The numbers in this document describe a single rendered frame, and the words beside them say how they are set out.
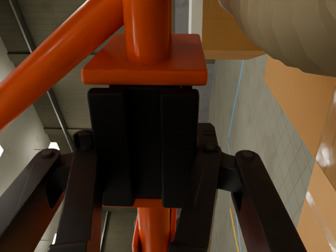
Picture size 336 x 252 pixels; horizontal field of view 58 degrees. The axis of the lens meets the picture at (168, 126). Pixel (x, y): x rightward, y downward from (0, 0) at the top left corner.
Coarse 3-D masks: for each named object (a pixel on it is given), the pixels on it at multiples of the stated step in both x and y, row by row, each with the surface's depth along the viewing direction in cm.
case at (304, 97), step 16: (272, 64) 36; (272, 80) 36; (288, 80) 31; (304, 80) 27; (320, 80) 24; (288, 96) 31; (304, 96) 27; (320, 96) 24; (288, 112) 31; (304, 112) 27; (320, 112) 24; (304, 128) 27; (320, 128) 24; (320, 144) 23; (320, 160) 23
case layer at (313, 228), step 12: (312, 180) 117; (324, 180) 107; (312, 192) 117; (324, 192) 107; (312, 204) 117; (324, 204) 107; (300, 216) 128; (312, 216) 116; (324, 216) 107; (300, 228) 128; (312, 228) 116; (324, 228) 107; (312, 240) 116; (324, 240) 106
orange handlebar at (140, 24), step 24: (144, 0) 13; (168, 0) 14; (144, 24) 14; (168, 24) 15; (144, 48) 14; (168, 48) 15; (144, 216) 20; (168, 216) 20; (144, 240) 21; (168, 240) 21
